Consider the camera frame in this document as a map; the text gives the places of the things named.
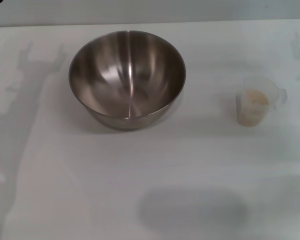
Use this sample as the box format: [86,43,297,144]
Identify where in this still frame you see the stainless steel mixing bowl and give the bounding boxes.
[68,29,187,132]

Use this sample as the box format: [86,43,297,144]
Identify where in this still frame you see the clear plastic measuring cup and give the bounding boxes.
[235,76,288,128]

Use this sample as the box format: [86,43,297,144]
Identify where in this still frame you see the uncooked rice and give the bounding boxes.
[238,88,269,127]

